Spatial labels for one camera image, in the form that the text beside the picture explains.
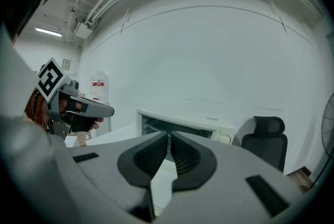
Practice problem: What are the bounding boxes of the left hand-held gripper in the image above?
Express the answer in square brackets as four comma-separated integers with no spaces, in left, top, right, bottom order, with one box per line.
[36,57,115,140]

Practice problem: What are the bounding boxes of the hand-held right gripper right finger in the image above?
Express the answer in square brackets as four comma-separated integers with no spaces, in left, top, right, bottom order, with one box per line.
[159,131,306,224]

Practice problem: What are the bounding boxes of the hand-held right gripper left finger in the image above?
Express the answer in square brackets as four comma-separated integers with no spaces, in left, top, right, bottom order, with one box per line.
[67,131,168,222]

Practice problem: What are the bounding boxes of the white toaster oven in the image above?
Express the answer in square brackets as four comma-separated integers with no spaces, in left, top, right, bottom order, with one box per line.
[135,109,235,145]

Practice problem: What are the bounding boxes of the person's left hand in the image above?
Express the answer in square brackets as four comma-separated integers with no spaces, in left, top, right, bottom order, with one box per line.
[57,99,104,133]

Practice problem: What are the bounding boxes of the white water dispenser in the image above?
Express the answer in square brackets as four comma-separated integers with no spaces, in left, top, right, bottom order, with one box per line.
[91,99,112,132]

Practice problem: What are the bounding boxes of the black mesh high-back chair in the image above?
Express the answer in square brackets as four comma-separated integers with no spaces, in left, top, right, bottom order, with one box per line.
[241,115,288,173]

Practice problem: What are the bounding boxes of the white ceiling junction box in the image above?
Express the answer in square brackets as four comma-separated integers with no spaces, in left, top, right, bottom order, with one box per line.
[73,23,93,41]

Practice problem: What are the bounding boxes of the long ceiling light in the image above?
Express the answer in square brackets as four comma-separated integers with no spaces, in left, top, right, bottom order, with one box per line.
[35,27,63,38]

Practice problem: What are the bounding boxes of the black standing fan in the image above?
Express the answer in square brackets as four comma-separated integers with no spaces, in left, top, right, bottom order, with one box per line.
[320,92,334,161]

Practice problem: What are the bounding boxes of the multi-strand beaded bracelet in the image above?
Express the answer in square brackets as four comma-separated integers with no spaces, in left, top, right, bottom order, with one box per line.
[31,88,50,130]

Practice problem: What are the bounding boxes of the orange beaded bracelet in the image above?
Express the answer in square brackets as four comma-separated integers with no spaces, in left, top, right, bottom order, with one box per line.
[25,97,36,124]

